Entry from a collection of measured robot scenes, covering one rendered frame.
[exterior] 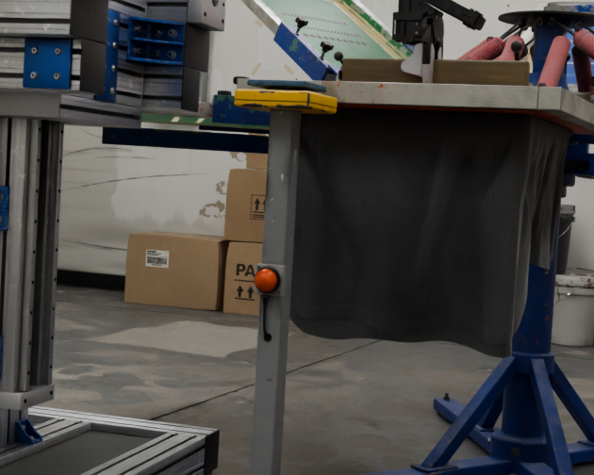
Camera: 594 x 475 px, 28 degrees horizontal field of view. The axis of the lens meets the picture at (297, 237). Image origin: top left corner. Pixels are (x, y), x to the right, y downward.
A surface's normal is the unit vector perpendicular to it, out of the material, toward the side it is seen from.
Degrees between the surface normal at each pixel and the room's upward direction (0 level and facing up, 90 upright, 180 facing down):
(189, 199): 90
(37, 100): 90
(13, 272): 90
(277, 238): 90
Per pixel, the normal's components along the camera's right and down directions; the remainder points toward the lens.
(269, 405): -0.37, 0.03
